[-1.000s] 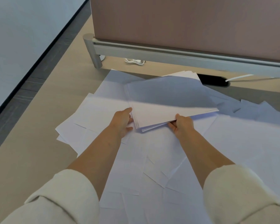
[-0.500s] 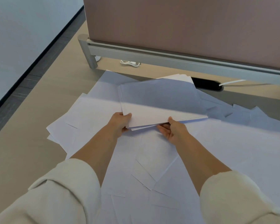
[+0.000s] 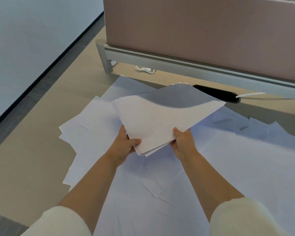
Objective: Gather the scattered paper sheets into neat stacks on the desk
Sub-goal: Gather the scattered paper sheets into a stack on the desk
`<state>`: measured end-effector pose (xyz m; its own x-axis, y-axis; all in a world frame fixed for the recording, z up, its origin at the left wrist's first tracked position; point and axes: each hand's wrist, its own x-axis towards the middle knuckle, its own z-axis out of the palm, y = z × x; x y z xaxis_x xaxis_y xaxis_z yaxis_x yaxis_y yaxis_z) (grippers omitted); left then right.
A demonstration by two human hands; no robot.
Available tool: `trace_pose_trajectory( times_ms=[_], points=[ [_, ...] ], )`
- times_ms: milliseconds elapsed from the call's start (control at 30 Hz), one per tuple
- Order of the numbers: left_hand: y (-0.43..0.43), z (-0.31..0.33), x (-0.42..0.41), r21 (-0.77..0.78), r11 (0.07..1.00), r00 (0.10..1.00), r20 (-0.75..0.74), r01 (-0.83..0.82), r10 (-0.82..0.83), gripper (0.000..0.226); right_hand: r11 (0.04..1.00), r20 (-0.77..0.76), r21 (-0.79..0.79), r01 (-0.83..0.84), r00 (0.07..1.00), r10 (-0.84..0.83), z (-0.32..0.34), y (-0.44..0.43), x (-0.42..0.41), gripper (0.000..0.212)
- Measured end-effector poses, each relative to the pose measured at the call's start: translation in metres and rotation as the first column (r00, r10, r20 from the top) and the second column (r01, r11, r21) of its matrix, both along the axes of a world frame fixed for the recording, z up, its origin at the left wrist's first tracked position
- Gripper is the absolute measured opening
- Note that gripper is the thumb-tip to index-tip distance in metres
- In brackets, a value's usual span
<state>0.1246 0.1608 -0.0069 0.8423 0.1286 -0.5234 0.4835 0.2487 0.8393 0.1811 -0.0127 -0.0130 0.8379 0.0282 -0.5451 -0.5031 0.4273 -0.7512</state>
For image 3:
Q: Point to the person's right hand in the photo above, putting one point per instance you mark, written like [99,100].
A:
[184,144]

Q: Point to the person's left hand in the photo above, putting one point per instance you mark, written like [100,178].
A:
[121,147]

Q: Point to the person's right thumb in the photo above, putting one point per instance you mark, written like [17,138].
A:
[177,134]

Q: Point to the person's left thumb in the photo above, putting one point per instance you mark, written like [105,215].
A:
[134,143]

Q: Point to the stack of white paper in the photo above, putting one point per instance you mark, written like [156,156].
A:
[162,115]

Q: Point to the person's right forearm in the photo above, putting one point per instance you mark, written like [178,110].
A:
[226,196]

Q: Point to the person's left forearm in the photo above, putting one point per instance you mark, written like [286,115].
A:
[71,196]

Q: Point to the spread pile of white sheets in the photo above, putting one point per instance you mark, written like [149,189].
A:
[211,169]

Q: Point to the white round object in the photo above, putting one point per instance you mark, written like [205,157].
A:
[113,63]

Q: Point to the white paper strip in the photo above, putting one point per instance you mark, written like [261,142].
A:
[250,95]

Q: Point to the pink desk divider panel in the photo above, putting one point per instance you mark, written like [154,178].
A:
[204,29]

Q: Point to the grey metal divider frame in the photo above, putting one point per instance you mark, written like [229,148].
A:
[186,67]

